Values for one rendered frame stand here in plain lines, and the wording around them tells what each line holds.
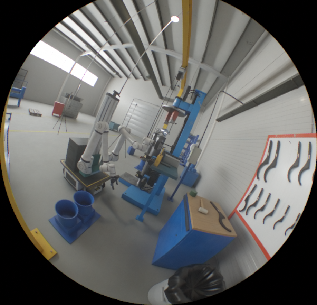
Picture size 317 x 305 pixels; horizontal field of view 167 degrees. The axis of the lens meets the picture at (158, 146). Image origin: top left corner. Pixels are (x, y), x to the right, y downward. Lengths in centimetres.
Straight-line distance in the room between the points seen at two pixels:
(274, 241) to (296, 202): 51
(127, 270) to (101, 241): 50
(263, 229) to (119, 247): 191
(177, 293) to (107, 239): 113
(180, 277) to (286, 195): 148
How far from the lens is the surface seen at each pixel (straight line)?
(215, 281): 131
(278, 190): 186
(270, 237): 178
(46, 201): 203
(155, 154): 245
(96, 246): 164
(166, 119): 266
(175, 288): 101
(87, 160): 154
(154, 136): 377
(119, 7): 571
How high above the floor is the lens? 151
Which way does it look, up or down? 7 degrees down
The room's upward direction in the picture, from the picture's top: 24 degrees clockwise
